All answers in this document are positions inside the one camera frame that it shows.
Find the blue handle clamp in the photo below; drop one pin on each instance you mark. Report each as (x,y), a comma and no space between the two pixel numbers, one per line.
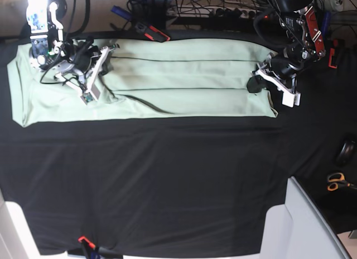
(122,13)

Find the white chair right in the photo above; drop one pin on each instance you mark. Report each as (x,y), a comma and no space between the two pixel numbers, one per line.
(297,229)

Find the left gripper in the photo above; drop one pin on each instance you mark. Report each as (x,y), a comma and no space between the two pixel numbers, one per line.
(275,65)

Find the black tape roll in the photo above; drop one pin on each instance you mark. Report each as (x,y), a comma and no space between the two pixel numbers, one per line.
(346,152)

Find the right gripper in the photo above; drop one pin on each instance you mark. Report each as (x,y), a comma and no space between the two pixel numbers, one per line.
(70,57)

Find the red and black clamp right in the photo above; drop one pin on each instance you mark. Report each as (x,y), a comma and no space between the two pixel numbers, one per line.
(334,54)

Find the white power strip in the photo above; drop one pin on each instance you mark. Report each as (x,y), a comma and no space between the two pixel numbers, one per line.
(207,11)

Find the red clamp bottom edge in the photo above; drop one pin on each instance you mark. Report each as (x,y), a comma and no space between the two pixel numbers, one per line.
(91,251)

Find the white chair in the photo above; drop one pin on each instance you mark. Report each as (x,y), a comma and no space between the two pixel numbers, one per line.
(297,229)
(16,238)

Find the orange handled scissors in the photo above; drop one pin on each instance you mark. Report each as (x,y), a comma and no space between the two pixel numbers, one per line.
(337,181)

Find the blue cylinder right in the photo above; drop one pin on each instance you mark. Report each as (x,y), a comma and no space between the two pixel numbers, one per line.
(325,23)

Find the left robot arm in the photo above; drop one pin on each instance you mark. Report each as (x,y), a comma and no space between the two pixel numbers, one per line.
(306,46)

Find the light green T-shirt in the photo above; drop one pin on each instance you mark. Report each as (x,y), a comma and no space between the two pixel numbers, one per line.
(146,79)

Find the black table cloth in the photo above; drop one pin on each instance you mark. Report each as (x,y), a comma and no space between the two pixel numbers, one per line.
(184,187)

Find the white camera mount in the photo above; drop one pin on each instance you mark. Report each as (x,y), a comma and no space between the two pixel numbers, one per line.
(87,89)
(291,96)

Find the white chair left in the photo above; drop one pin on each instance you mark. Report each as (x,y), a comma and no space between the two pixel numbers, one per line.
(16,238)

